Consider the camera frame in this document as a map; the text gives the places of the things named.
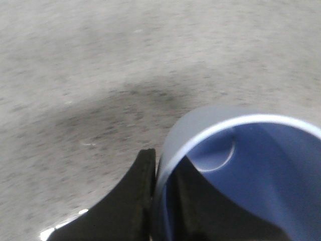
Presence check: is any blue plastic cup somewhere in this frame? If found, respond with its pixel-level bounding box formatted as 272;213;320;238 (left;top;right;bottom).
152;105;320;240

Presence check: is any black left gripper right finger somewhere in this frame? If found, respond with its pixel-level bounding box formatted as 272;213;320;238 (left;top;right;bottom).
167;157;289;240

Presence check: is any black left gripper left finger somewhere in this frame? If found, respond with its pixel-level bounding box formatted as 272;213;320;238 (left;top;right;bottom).
48;149;155;240

